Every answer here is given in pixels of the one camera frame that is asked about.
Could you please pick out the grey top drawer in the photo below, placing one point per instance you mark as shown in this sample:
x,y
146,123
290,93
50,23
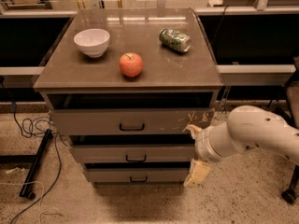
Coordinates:
x,y
129,121

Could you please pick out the green soda can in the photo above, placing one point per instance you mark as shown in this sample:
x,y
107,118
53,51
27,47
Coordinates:
x,y
175,40

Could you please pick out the black office chair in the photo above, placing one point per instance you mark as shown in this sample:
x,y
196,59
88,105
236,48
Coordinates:
x,y
291,95

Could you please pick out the grey bottom drawer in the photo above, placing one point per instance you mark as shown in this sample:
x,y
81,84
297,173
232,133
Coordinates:
x,y
136,175

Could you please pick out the white ceramic bowl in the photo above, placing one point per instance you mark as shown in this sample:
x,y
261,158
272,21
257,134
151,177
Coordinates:
x,y
92,42

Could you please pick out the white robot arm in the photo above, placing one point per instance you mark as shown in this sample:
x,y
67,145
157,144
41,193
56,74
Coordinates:
x,y
246,128

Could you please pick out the grey drawer cabinet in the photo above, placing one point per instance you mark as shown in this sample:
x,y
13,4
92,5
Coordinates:
x,y
169,79

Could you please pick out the red apple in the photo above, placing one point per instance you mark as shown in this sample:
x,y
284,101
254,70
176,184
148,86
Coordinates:
x,y
131,64

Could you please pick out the grey drawer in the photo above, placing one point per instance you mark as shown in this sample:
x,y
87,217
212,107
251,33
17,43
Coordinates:
x,y
136,175
129,121
132,153

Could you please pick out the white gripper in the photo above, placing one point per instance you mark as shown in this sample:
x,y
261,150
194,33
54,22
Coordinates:
x,y
202,147

